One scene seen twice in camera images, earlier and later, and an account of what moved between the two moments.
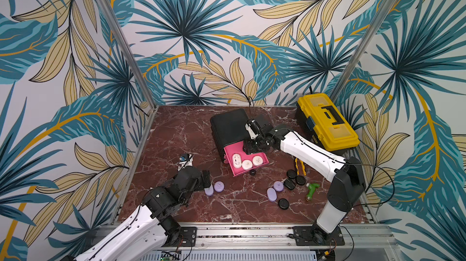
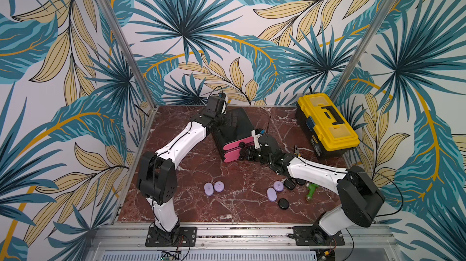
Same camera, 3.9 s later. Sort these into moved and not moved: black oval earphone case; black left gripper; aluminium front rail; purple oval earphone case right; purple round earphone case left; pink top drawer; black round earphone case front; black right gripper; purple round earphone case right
Moved: pink top drawer; black left gripper; black right gripper
Not moved: purple oval earphone case right; purple round earphone case left; black round earphone case front; purple round earphone case right; aluminium front rail; black oval earphone case
